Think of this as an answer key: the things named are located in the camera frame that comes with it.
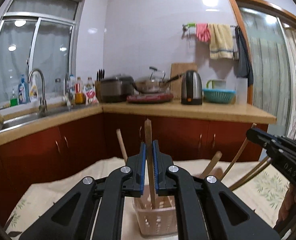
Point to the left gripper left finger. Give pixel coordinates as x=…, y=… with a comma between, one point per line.
x=134, y=187

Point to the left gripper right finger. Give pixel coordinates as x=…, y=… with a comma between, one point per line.
x=161, y=162

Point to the red kitchen cabinets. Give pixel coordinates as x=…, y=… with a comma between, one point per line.
x=28, y=156

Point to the right hand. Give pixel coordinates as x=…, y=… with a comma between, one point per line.
x=288, y=202

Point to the pink perforated utensil holder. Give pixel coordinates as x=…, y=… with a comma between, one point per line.
x=157, y=222

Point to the floral tablecloth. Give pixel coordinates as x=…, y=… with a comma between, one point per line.
x=264, y=194

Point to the red induction cooker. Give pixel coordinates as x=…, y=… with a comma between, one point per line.
x=150, y=98

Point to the wooden countertop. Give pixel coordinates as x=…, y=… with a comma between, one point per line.
x=207, y=111

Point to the steel wok with lid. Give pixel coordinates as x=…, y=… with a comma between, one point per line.
x=155, y=83

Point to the steel electric kettle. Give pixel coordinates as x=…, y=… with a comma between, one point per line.
x=191, y=90

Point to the black rice cooker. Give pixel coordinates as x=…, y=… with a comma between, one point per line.
x=116, y=88

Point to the teal plastic colander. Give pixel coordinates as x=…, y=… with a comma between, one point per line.
x=221, y=96

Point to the white translucent container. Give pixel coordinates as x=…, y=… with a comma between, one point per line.
x=241, y=90

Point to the wooden cutting board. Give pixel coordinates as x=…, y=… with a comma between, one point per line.
x=179, y=68

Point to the dark hanging cloth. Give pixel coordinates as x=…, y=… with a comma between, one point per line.
x=244, y=68

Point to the knife block with knives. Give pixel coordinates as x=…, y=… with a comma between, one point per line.
x=99, y=77

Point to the red white snack bag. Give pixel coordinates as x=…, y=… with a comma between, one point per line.
x=90, y=92

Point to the orange oil bottle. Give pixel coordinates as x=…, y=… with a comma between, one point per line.
x=79, y=94

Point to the glass sliding door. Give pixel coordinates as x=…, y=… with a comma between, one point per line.
x=270, y=34

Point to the pink rubber glove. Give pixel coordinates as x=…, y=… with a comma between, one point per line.
x=202, y=32

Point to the white spray bottle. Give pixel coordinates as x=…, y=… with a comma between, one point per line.
x=33, y=92

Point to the yellow hanging towel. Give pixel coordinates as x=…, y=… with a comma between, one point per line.
x=221, y=41

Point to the steel sink basin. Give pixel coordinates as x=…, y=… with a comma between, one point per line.
x=30, y=118

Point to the blue detergent bottle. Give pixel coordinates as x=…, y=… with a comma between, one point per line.
x=23, y=90

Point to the small green bottle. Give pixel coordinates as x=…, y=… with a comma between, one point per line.
x=13, y=99

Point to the green handled white pitcher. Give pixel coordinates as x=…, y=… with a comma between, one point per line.
x=216, y=84

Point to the wall towel rail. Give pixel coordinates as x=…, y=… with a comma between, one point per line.
x=189, y=26

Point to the window with aluminium frame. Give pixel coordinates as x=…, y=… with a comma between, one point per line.
x=37, y=37

